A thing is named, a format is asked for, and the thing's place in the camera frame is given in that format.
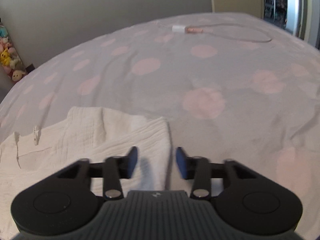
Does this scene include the white textured garment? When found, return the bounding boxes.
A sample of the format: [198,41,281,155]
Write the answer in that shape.
[1,107,171,239]

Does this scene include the grey pink-dotted bedsheet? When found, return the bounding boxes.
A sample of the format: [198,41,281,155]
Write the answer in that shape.
[1,13,319,239]

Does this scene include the plush toy column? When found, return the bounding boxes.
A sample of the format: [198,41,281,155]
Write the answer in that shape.
[0,22,27,83]

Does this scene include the white charger with cable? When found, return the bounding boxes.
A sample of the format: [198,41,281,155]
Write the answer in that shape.
[170,23,273,43]

